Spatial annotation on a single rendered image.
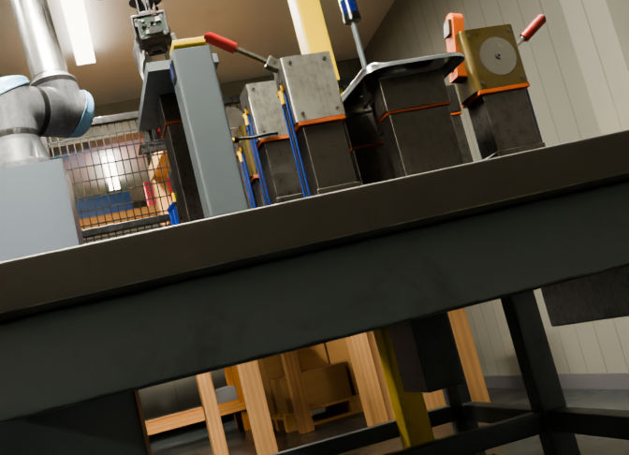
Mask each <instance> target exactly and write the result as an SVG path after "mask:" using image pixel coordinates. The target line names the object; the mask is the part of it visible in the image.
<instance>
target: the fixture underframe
mask: <svg viewBox="0 0 629 455"><path fill-rule="evenodd" d="M539 288H541V291H542V295H543V298H544V302H545V304H546V308H547V311H548V315H549V320H550V324H551V326H552V327H558V326H564V325H570V324H577V323H583V322H590V321H596V320H603V319H610V318H616V317H623V316H629V180H624V181H620V182H616V183H609V184H604V185H600V186H596V187H592V188H588V189H583V190H579V191H575V192H571V193H566V194H562V195H559V196H554V197H550V198H542V199H539V200H534V201H530V202H525V203H521V204H517V205H513V206H509V207H504V208H501V209H496V210H492V211H487V212H483V213H476V214H472V215H467V216H464V217H459V218H455V219H451V220H446V221H443V222H438V223H434V224H429V225H426V226H422V227H414V228H409V229H406V230H402V231H397V232H393V233H389V234H385V235H380V236H376V237H372V238H368V239H364V240H359V241H355V242H348V243H344V244H339V245H335V246H331V247H327V248H322V249H318V250H314V251H310V252H306V253H301V254H297V255H293V256H289V257H281V258H277V259H273V260H269V261H265V262H260V263H257V264H252V265H248V266H243V267H239V268H236V269H231V270H227V271H222V272H215V273H211V274H207V275H202V276H199V277H194V278H190V279H185V280H182V281H178V282H173V283H169V284H164V285H161V286H153V287H149V288H144V289H141V290H136V291H132V292H128V293H124V294H120V295H115V296H111V297H107V298H103V299H99V300H94V301H87V302H83V303H78V304H74V305H70V306H66V307H62V308H57V309H53V310H49V311H45V312H41V313H36V314H32V315H28V316H20V317H16V318H12V319H8V320H4V321H0V425H1V424H5V423H9V422H12V421H16V420H20V419H24V418H30V417H34V416H38V415H42V414H46V413H50V412H52V411H56V410H60V409H64V408H68V407H71V406H75V405H79V404H86V403H89V402H93V401H97V400H101V399H105V398H109V397H112V396H116V395H120V394H124V393H127V392H131V391H135V390H139V389H146V388H149V387H153V386H156V385H160V384H164V383H167V382H171V381H175V380H179V379H183V378H186V377H190V376H194V375H198V374H205V373H208V372H212V371H216V370H220V369H224V368H227V367H231V366H235V365H239V364H243V363H246V362H250V361H254V360H260V359H264V358H267V357H271V356H275V355H279V354H283V353H286V352H290V351H294V350H298V349H302V348H305V347H309V346H313V345H320V344H324V343H327V342H331V341H335V340H339V339H343V338H346V337H350V336H354V335H358V334H362V333H364V332H368V331H372V330H379V329H383V328H386V327H388V332H389V336H390V340H391V343H392V346H393V350H394V354H395V358H396V361H397V365H398V369H399V372H400V376H401V380H402V386H403V390H404V392H429V393H430V392H434V391H437V390H440V389H442V390H443V393H444V396H445V400H446V405H444V406H441V407H437V408H434V409H431V410H428V415H429V419H430V422H431V426H432V427H436V426H439V425H443V424H446V423H449V422H451V424H452V428H453V432H454V434H452V435H449V436H446V437H442V438H439V439H435V440H432V441H429V442H426V443H423V444H419V445H416V446H412V447H409V448H404V449H400V450H397V451H393V452H390V453H387V454H384V455H471V454H474V453H475V455H499V454H495V453H489V452H486V451H485V450H487V449H490V448H496V447H499V446H502V445H505V444H509V443H512V442H515V441H519V440H521V439H525V438H528V437H531V436H535V435H539V438H540V442H541V445H542V449H543V451H544V455H580V452H579V448H578V442H577V439H576V436H575V433H576V434H585V435H592V436H600V437H608V438H616V439H623V440H629V410H617V409H601V408H584V407H568V406H566V402H565V399H564V396H563V391H562V387H561V384H560V380H559V377H558V374H557V371H556V367H555V364H554V360H553V357H552V354H551V351H550V347H549V342H548V338H547V335H546V332H545V329H544V325H543V322H542V318H541V315H540V312H539V309H538V305H537V302H536V298H535V295H534V290H536V289H539ZM498 299H501V303H502V305H503V309H504V312H505V318H506V322H507V325H508V328H509V332H510V335H511V339H512V342H513V346H514V348H515V352H516V355H517V359H518V362H519V368H520V371H521V375H522V378H523V382H524V385H525V388H526V391H527V395H528V399H529V402H530V404H503V403H486V402H472V400H471V396H470V392H469V389H468V386H467V382H466V379H465V375H464V371H463V369H462V365H461V358H460V355H459V351H458V348H457V345H456V341H455V337H454V334H453V330H452V327H451V324H450V320H449V316H448V313H447V312H450V311H454V310H458V309H461V308H464V307H468V306H472V305H476V304H479V303H483V302H487V301H494V300H498ZM454 386H457V387H458V391H459V394H460V397H461V404H462V407H463V411H464V415H465V417H466V421H467V425H468V429H469V430H468V431H465V432H461V433H457V431H456V427H455V423H454V420H453V417H452V413H451V409H450V406H449V402H448V398H447V395H446V388H450V387H454ZM478 422H484V423H490V424H488V425H485V426H481V427H478ZM396 437H400V433H399V429H398V425H397V422H396V419H394V420H391V421H388V422H384V423H380V424H377V425H373V426H371V427H367V428H363V429H360V430H356V431H353V432H350V433H344V434H340V435H337V436H333V437H331V438H327V439H323V440H320V441H316V442H313V443H310V444H306V445H303V446H299V447H296V448H291V449H287V450H283V451H280V452H276V453H273V454H270V455H337V454H341V453H344V452H347V451H350V450H354V449H357V448H363V447H367V446H369V445H373V444H376V443H380V442H383V441H387V440H389V439H393V438H396Z"/></svg>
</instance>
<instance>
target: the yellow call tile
mask: <svg viewBox="0 0 629 455"><path fill-rule="evenodd" d="M203 38H204V37H193V38H186V39H179V40H173V41H172V44H171V48H170V53H169V55H171V51H173V50H177V49H184V48H191V47H197V46H205V43H206V42H205V40H206V39H203Z"/></svg>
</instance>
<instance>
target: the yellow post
mask: <svg viewBox="0 0 629 455"><path fill-rule="evenodd" d="M287 1H288V4H289V7H290V11H291V15H292V19H293V23H294V26H295V30H296V34H297V38H298V41H299V44H300V51H301V54H308V53H315V52H322V51H329V53H330V57H331V61H332V63H333V67H334V71H335V75H336V79H337V80H339V79H340V77H339V73H338V70H337V66H336V63H335V59H334V55H333V52H332V48H331V45H330V41H329V35H328V31H327V27H326V24H325V20H324V17H323V13H322V9H321V6H320V2H319V0H287ZM373 335H374V339H375V342H376V346H377V350H378V353H379V357H380V360H381V364H382V368H383V372H384V376H385V379H386V383H387V386H388V393H389V397H390V400H391V404H392V408H393V412H394V415H395V419H396V422H397V425H398V429H399V433H400V438H401V441H402V447H403V448H409V447H412V446H416V445H419V444H423V443H426V442H429V441H432V440H435V439H434V436H433V432H432V426H431V422H430V419H429V415H428V411H427V407H426V404H425V401H424V397H423V393H422V392H404V390H403V386H402V380H401V376H400V372H399V369H398V365H397V361H396V358H395V354H394V350H393V346H392V343H391V340H390V336H389V332H388V327H386V328H383V329H379V330H373Z"/></svg>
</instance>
